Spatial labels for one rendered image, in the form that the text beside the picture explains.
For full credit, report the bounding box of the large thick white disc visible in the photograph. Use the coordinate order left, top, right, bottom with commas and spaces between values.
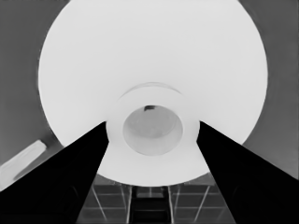
37, 0, 269, 188

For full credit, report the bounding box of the small white T-shaped piece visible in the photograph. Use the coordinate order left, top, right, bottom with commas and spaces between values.
0, 139, 49, 190

